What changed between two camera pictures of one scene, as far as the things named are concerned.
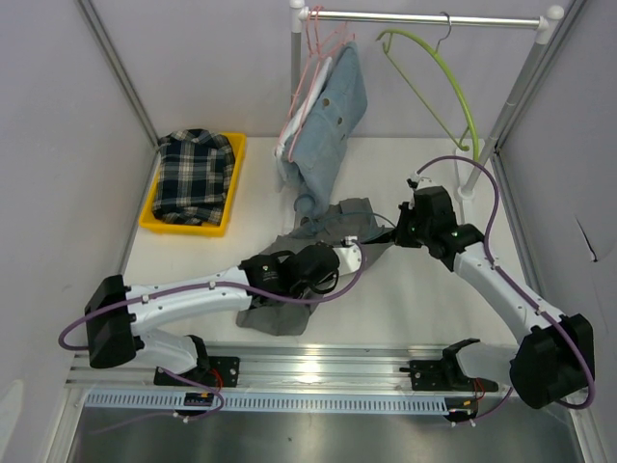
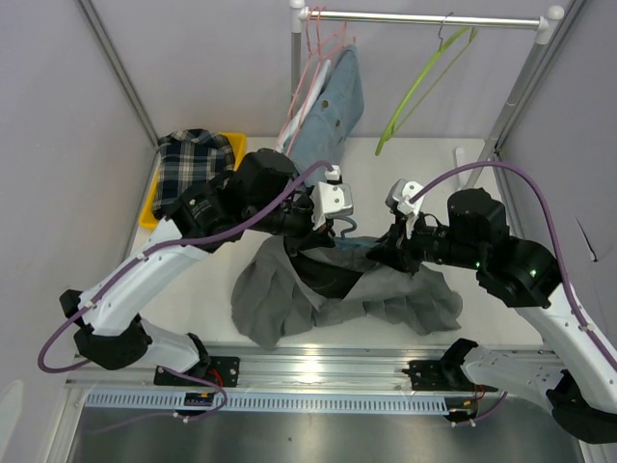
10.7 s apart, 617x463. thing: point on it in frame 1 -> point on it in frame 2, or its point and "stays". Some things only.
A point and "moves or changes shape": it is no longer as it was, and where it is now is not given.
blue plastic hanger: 317,222 moves or changes shape
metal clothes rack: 550,16 stays
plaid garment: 195,172 stays
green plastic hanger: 386,48 -> 442,50
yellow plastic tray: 147,219 stays
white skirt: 312,95 stays
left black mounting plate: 218,371 stays
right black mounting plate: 444,374 stays
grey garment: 355,221 moves or changes shape
